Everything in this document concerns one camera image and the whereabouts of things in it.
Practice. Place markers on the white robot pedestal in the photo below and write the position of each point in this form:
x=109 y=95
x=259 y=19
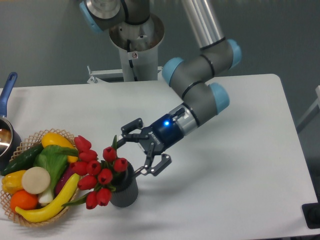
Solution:
x=138 y=51

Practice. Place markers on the yellow bell pepper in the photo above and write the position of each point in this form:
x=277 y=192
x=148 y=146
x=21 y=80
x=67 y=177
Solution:
x=12 y=182

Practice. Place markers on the blue handled saucepan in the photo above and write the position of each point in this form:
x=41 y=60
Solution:
x=9 y=138

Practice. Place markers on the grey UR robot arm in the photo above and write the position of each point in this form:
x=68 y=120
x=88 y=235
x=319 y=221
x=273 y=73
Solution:
x=201 y=100

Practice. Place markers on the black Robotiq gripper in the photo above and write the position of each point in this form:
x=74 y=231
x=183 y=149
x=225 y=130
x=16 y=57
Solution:
x=163 y=133

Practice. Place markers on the purple eggplant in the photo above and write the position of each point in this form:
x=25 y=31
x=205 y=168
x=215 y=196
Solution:
x=64 y=178

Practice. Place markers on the green bok choy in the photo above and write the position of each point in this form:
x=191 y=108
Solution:
x=52 y=160

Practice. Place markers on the orange fruit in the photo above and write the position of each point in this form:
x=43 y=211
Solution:
x=23 y=200

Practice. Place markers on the white frame at right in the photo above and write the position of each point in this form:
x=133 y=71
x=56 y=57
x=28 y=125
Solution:
x=310 y=113

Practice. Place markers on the green cucumber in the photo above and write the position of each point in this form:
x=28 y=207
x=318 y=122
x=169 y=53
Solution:
x=23 y=161

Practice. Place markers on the long yellow banana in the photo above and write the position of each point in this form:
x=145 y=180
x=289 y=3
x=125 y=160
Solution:
x=53 y=208

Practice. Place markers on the dark grey ribbed vase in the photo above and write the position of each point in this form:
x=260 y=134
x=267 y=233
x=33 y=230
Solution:
x=126 y=188

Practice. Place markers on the beige round disc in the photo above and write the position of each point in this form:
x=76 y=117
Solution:
x=35 y=180

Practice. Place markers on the yellow squash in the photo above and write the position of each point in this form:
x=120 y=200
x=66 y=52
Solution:
x=60 y=145

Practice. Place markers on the black box at edge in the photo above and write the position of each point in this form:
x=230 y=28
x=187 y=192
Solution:
x=311 y=212

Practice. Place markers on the red tulip bouquet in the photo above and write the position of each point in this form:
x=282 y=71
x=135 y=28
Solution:
x=98 y=177

